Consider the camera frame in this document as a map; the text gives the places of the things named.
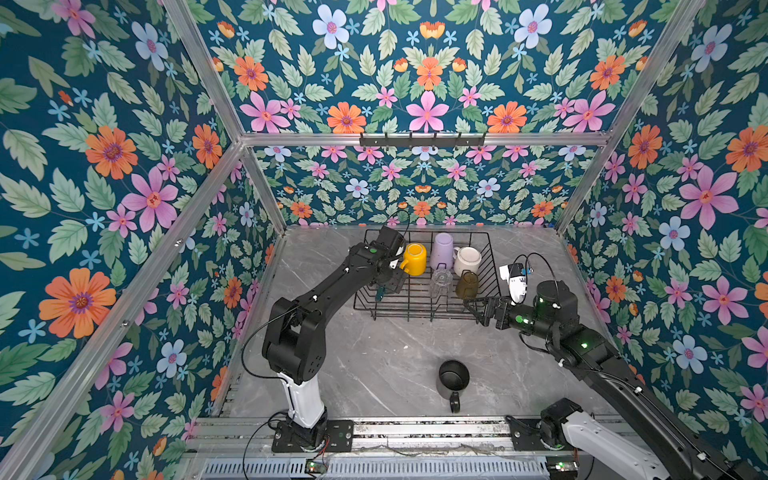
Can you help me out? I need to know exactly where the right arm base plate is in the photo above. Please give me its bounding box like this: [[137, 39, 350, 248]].
[[504, 415, 572, 451]]

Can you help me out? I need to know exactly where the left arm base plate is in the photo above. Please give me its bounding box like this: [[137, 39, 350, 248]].
[[271, 420, 355, 453]]

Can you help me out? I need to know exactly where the clear glass cup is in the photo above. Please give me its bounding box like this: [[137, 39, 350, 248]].
[[430, 265, 453, 303]]

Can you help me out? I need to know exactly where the white mug red inside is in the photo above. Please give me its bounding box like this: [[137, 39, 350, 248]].
[[453, 246, 482, 276]]

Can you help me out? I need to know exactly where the olive green glass cup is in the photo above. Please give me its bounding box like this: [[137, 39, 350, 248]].
[[455, 270, 479, 301]]

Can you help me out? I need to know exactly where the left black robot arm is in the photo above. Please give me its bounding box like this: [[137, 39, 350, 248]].
[[262, 226, 405, 450]]

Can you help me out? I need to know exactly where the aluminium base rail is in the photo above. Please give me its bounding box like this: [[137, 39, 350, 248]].
[[175, 415, 643, 479]]

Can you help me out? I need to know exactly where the black mug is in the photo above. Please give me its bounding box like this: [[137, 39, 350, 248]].
[[436, 360, 471, 414]]

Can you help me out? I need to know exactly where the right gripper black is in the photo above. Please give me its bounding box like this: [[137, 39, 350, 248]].
[[463, 293, 559, 346]]

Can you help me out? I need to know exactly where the lavender plastic cup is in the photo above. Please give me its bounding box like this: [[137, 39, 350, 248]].
[[429, 232, 454, 271]]

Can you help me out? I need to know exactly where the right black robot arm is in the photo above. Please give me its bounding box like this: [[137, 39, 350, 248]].
[[464, 280, 760, 479]]

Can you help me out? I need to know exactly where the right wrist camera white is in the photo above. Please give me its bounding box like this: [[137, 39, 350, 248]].
[[499, 262, 528, 305]]

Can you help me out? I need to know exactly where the metal hook rail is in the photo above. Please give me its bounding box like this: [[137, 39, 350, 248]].
[[358, 132, 486, 149]]

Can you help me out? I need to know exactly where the black wire dish rack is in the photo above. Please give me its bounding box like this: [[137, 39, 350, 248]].
[[353, 230, 501, 321]]

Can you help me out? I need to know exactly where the yellow mug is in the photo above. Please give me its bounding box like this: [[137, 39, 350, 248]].
[[400, 243, 428, 277]]

